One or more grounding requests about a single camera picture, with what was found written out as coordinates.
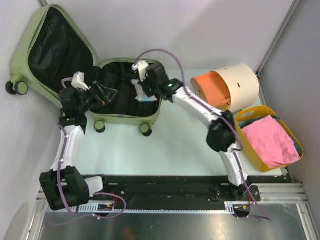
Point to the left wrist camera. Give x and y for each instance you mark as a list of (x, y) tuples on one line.
[(78, 81)]

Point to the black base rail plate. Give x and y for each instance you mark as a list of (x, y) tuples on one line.
[(171, 192)]

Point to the white cylindrical container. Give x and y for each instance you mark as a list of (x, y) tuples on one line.
[(231, 88)]

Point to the white labelled packet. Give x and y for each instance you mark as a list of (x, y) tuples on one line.
[(140, 94)]

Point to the right corner aluminium post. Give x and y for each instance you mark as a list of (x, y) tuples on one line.
[(278, 36)]

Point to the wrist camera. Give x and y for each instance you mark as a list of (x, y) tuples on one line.
[(141, 67), (78, 81)]

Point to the white slotted cable duct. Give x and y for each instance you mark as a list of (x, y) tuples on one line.
[(160, 209)]

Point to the yellow plastic basket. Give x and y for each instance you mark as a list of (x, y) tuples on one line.
[(251, 113)]

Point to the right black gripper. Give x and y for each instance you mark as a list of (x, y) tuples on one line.
[(149, 93)]

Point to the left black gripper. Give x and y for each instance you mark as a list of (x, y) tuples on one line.
[(99, 101)]

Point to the green hard-shell suitcase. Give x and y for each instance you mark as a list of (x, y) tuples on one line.
[(56, 60)]

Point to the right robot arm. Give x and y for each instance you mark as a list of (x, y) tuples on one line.
[(221, 135)]

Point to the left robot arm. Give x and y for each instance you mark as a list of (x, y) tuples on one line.
[(63, 185)]

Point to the left corner aluminium post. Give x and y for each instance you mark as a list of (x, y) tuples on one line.
[(42, 3)]

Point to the pink fabric garment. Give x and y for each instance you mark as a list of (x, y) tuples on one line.
[(271, 142)]

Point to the corner aluminium post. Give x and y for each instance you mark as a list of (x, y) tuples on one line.
[(42, 3), (278, 36)]

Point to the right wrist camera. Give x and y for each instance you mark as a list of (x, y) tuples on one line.
[(141, 67)]

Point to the teal fabric garment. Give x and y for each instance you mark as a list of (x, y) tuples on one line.
[(251, 121)]

